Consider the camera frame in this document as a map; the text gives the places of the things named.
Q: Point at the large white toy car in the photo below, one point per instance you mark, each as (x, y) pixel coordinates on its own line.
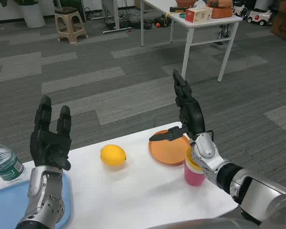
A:
(259, 17)

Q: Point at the pink paper cup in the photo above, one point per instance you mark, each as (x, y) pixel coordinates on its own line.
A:
(191, 176)

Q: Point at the yellow lemon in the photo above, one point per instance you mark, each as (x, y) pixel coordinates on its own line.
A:
(113, 155)

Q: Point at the white desk leg frame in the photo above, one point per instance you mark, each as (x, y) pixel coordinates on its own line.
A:
(117, 14)

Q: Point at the small white toy car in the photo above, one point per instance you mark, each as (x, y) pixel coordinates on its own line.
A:
(239, 10)

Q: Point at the tissue box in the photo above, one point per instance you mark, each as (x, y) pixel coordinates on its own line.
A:
(197, 15)

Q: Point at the brown bowl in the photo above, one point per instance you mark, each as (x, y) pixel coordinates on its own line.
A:
(184, 3)

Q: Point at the clear plastic water bottle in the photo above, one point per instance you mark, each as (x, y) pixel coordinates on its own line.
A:
(4, 162)

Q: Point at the silver robot chest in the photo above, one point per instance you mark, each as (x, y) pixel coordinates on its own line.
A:
(205, 225)

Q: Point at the brown cardboard box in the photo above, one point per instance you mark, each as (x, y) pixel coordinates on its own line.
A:
(284, 21)

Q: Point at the light blue plastic tray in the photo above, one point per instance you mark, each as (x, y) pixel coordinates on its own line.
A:
(4, 205)

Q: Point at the beige plastic stool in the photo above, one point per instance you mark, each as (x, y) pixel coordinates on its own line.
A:
(70, 26)

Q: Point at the white metal-legged table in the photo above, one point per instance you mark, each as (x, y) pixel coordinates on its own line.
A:
(205, 23)

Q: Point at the yellow paper cup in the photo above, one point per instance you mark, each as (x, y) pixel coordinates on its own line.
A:
(188, 160)

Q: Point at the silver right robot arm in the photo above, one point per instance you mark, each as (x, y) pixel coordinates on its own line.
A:
(252, 190)

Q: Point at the orange basket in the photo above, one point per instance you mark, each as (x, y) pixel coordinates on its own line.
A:
(220, 10)

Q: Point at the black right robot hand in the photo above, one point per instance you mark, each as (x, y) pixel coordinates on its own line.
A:
(191, 114)

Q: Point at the orange plate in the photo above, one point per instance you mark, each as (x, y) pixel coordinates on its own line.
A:
(166, 152)

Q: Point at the black and yellow tool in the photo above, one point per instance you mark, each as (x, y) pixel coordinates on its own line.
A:
(177, 9)

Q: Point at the teal round lid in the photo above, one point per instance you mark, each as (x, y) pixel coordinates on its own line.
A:
(182, 15)

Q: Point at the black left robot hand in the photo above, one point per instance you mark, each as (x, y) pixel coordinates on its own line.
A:
(45, 145)

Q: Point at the white plant pot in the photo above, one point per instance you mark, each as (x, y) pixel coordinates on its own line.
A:
(33, 15)

